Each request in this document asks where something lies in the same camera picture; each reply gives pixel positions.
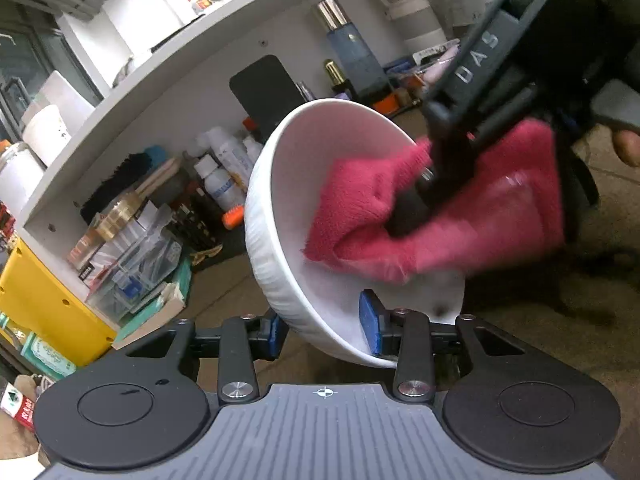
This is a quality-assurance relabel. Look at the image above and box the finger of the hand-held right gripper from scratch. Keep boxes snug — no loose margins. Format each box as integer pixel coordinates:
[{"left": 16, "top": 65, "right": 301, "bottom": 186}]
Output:
[
  {"left": 550, "top": 107, "right": 602, "bottom": 246},
  {"left": 386, "top": 87, "right": 540, "bottom": 240}
]

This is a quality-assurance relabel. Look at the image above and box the clear plastic box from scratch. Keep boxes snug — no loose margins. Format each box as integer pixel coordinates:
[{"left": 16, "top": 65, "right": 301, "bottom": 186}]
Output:
[{"left": 84, "top": 232, "right": 182, "bottom": 322}]

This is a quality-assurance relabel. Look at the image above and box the beige jug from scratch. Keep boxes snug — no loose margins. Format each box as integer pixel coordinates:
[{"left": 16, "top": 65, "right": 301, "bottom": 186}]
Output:
[{"left": 376, "top": 0, "right": 449, "bottom": 55}]

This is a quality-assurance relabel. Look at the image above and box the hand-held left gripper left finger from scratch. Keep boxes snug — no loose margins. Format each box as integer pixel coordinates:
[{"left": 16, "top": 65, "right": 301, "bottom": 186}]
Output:
[{"left": 124, "top": 309, "right": 289, "bottom": 402}]

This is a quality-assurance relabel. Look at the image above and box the small gold-capped dark bottle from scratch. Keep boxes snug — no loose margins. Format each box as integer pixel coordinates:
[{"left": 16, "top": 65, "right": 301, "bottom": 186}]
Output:
[{"left": 322, "top": 58, "right": 359, "bottom": 102}]

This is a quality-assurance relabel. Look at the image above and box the white ribbed bowl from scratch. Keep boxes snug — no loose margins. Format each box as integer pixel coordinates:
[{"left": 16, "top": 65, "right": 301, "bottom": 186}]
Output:
[{"left": 243, "top": 98, "right": 467, "bottom": 371}]

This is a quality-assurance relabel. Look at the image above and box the white shelf unit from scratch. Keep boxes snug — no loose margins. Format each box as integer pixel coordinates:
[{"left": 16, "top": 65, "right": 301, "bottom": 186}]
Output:
[{"left": 14, "top": 0, "right": 468, "bottom": 281}]

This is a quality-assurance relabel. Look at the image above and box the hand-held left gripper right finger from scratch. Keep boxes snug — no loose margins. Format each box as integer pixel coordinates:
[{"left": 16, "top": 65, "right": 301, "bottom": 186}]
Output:
[{"left": 358, "top": 288, "right": 527, "bottom": 404}]

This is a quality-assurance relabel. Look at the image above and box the small white bottle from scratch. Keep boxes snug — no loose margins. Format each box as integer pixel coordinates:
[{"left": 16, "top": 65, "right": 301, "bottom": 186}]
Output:
[{"left": 242, "top": 135, "right": 264, "bottom": 167}]

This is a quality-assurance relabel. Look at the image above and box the white storage container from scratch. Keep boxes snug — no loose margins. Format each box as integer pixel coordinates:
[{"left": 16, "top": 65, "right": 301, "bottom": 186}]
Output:
[{"left": 20, "top": 70, "right": 97, "bottom": 167}]

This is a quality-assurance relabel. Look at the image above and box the green tissue packet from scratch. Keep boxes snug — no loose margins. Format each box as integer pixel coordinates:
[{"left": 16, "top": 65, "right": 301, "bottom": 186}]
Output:
[{"left": 19, "top": 332, "right": 77, "bottom": 380}]

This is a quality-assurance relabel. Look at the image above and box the gold round tin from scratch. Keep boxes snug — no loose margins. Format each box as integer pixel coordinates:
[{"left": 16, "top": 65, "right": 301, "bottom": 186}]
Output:
[{"left": 94, "top": 191, "right": 147, "bottom": 242}]

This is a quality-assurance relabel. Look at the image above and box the teal box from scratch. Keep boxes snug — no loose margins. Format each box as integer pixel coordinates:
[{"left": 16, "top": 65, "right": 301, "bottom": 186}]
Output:
[{"left": 111, "top": 259, "right": 194, "bottom": 352}]

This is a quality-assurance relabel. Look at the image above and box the blue thermos bottle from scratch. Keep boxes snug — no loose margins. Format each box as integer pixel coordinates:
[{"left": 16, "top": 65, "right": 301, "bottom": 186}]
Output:
[{"left": 312, "top": 0, "right": 392, "bottom": 99}]

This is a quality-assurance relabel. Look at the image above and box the pink cloth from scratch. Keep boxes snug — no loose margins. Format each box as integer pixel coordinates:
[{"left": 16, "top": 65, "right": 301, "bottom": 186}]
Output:
[{"left": 301, "top": 117, "right": 569, "bottom": 287}]

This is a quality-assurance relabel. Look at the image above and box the black brush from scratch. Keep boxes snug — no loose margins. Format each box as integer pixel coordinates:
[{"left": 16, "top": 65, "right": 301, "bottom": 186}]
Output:
[{"left": 79, "top": 152, "right": 153, "bottom": 223}]

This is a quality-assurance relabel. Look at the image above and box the person's right hand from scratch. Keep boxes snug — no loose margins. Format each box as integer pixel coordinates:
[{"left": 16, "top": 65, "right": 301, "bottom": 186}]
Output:
[{"left": 612, "top": 129, "right": 640, "bottom": 167}]

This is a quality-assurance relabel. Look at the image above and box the white bottle with blue label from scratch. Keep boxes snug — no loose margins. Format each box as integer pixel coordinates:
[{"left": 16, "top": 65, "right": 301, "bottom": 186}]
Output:
[{"left": 193, "top": 157, "right": 247, "bottom": 212}]

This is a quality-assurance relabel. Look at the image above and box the black phone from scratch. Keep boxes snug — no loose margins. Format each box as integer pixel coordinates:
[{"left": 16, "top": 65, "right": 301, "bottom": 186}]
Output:
[{"left": 228, "top": 54, "right": 302, "bottom": 144}]

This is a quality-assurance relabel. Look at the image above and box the orange container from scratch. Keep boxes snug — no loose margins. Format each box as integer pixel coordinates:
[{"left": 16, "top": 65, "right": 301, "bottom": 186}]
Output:
[{"left": 372, "top": 95, "right": 402, "bottom": 117}]

